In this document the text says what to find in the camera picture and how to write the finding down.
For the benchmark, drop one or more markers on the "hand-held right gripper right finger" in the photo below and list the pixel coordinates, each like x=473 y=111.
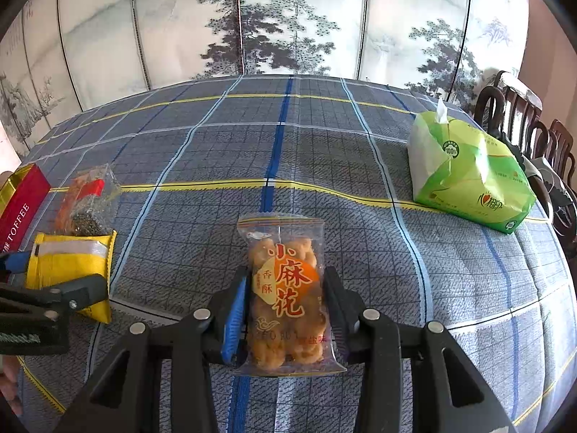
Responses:
x=338 y=306

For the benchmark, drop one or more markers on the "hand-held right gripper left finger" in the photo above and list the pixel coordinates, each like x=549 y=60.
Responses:
x=234 y=315

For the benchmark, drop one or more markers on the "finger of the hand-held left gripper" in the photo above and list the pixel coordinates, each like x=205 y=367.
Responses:
x=16 y=262
x=83 y=292

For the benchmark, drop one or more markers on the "yellow snack packet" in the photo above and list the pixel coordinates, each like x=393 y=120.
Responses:
x=67 y=261

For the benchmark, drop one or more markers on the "red and gold tin box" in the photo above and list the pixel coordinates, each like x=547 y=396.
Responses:
x=22 y=216

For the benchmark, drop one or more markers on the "twisted dough packet orange label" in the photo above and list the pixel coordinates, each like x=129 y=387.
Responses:
x=288 y=279

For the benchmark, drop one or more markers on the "clear packet with red label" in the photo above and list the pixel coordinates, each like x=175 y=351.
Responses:
x=88 y=216

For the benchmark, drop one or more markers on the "person's left hand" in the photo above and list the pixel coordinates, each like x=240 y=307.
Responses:
x=8 y=383

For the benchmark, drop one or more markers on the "grey plaid tablecloth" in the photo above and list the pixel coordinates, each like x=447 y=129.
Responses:
x=360 y=257

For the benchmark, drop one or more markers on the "green tissue pack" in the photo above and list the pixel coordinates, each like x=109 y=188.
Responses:
x=469 y=176

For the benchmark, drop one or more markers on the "dark wooden chair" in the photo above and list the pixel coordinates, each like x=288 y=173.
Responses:
x=509 y=103
x=561 y=162

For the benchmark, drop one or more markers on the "painted folding screen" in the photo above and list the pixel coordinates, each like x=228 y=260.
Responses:
x=293 y=9

